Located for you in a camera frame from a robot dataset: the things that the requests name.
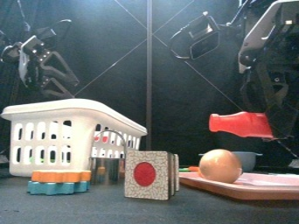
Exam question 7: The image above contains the patterned box with red circle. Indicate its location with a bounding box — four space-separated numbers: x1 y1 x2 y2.
123 150 176 201

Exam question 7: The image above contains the orange toy carrot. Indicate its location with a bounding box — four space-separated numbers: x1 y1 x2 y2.
177 165 201 173

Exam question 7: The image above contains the pink plastic tray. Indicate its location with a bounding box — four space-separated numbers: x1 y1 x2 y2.
177 171 299 201

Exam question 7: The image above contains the vertical metal frame pole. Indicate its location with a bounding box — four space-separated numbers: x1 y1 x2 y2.
145 0 155 151

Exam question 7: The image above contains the teal gear-shaped block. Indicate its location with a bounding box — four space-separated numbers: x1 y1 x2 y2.
25 180 92 196

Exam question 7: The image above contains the pale green toy piece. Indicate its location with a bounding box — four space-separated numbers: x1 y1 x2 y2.
243 172 299 178

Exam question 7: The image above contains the grey-blue bowl with handles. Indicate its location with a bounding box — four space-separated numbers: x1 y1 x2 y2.
197 150 264 173

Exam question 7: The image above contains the thin patterned box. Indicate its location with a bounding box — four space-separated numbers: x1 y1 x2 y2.
172 153 181 193

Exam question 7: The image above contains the white plastic slotted basket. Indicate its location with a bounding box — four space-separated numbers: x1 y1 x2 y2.
0 98 148 178

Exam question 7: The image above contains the tan toy egg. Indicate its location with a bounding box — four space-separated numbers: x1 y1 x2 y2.
197 149 244 185

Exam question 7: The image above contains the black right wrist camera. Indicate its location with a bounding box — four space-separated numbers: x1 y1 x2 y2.
169 11 221 61

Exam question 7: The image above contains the orange gear-shaped block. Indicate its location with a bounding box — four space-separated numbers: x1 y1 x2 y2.
31 170 92 184

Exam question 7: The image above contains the red toy ketchup bottle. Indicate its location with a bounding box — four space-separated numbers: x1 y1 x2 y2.
208 111 275 139

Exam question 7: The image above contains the red toy piece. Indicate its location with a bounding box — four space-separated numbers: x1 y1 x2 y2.
92 135 111 144

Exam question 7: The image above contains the steel cup with handle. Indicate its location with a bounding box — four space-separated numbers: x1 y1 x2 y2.
88 129 128 186

